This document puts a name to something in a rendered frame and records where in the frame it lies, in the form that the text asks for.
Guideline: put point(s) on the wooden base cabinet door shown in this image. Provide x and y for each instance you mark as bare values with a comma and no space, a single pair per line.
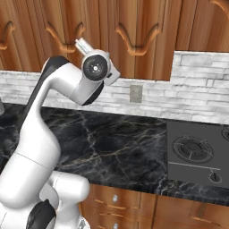
184,214

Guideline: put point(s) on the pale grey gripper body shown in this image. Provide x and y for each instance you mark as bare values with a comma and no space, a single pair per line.
83,46

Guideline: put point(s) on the wooden drawer front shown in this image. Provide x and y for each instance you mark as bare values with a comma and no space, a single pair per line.
128,196
128,220

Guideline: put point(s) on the black hob knob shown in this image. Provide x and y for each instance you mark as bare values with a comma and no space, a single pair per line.
214,176

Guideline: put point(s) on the grey wall outlet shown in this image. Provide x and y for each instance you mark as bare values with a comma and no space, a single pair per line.
136,94

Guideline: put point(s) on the dark grey gas hob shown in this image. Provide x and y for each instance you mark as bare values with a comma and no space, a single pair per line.
193,155

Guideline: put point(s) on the wooden cabinet door with arch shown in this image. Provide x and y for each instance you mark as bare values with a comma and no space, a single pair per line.
137,29
64,18
21,35

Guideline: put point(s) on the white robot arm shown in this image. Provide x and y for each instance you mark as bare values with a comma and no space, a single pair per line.
35,149

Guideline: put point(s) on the silver round drawer knob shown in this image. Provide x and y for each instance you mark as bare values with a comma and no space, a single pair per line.
115,226
114,198

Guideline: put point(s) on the short wooden cabinet door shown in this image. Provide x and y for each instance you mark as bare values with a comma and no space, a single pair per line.
202,27

